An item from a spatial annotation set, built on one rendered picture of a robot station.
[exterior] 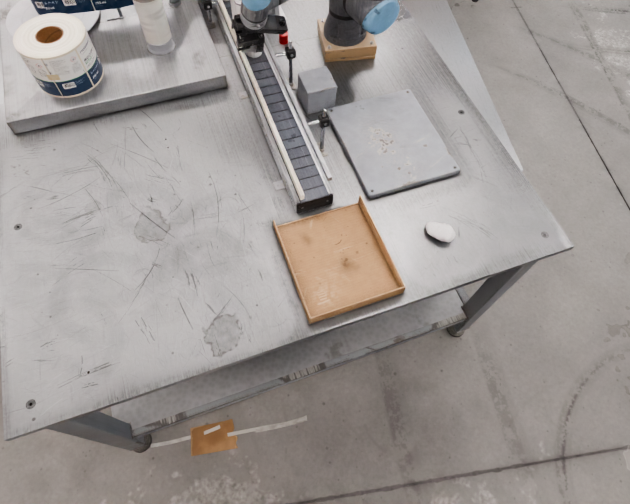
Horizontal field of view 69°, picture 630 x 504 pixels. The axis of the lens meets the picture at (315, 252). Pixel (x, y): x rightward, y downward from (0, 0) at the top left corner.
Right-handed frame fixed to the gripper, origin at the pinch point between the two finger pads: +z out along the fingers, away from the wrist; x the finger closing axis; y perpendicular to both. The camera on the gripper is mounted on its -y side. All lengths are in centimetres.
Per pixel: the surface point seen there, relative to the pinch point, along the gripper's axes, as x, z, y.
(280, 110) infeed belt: 23.1, -7.0, -0.6
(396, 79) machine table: 20.1, 0.5, -44.4
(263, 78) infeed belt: 9.9, 0.7, 0.3
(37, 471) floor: 120, 39, 117
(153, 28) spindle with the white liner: -13.0, 2.6, 29.2
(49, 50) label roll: -9, -6, 59
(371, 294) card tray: 81, -35, -4
